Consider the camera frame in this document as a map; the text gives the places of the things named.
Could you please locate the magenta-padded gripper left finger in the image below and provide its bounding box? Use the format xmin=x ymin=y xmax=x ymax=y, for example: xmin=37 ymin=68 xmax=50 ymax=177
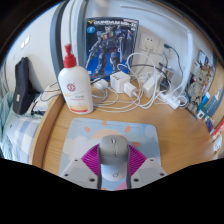
xmin=59 ymin=143 xmax=103 ymax=190

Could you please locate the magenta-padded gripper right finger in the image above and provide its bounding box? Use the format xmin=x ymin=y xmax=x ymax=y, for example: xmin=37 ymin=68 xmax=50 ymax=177
xmin=125 ymin=143 xmax=168 ymax=190

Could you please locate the grey computer mouse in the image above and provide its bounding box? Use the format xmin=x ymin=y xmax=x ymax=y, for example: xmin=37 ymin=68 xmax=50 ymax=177
xmin=97 ymin=134 xmax=130 ymax=183

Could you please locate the sun and clouds mouse pad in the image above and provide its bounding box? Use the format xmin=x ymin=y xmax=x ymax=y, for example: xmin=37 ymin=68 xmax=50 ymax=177
xmin=58 ymin=117 xmax=163 ymax=191

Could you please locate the light checked bedding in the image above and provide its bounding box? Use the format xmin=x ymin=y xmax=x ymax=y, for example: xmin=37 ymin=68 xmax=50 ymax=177
xmin=0 ymin=91 xmax=41 ymax=164

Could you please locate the white power strip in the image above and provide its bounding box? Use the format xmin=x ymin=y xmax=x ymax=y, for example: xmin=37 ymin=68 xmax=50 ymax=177
xmin=158 ymin=92 xmax=181 ymax=110

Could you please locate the small white square clock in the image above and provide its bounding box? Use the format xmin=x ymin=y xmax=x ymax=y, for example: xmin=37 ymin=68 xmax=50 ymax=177
xmin=196 ymin=109 xmax=208 ymax=120

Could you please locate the white pump bottle red cap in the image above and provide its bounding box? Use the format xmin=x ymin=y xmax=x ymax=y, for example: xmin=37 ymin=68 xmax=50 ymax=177
xmin=57 ymin=43 xmax=94 ymax=115

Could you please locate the small white charger plug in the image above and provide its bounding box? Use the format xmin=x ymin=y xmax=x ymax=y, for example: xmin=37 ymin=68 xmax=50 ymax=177
xmin=123 ymin=82 xmax=138 ymax=98

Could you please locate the white power adapter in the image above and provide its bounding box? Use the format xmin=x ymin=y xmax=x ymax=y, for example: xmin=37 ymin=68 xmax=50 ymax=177
xmin=143 ymin=73 xmax=159 ymax=99

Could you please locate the white multiport charger block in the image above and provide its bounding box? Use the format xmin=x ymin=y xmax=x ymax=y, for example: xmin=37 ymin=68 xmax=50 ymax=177
xmin=109 ymin=70 xmax=132 ymax=94

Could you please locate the wooden tree figure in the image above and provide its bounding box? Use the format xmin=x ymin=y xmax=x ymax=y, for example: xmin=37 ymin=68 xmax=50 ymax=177
xmin=186 ymin=71 xmax=206 ymax=113

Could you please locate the clear glass jar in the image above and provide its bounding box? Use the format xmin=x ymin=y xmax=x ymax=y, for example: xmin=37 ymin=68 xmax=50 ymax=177
xmin=159 ymin=61 xmax=176 ymax=93

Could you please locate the colourful printed boxes stack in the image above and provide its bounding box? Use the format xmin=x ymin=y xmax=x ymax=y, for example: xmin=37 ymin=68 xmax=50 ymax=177
xmin=194 ymin=49 xmax=216 ymax=91

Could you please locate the robot model kit box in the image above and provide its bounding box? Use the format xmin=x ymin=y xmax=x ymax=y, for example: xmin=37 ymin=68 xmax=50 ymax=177
xmin=84 ymin=17 xmax=140 ymax=81

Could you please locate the white cable tangle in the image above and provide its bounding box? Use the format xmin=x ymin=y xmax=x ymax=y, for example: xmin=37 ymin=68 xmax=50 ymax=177
xmin=39 ymin=51 xmax=188 ymax=114

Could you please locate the black cable green plug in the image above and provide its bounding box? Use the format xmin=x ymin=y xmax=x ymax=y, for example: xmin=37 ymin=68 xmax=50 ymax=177
xmin=163 ymin=43 xmax=186 ymax=73

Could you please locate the white wall socket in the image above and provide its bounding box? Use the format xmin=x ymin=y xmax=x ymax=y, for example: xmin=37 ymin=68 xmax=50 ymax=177
xmin=139 ymin=33 xmax=161 ymax=54
xmin=156 ymin=38 xmax=171 ymax=56

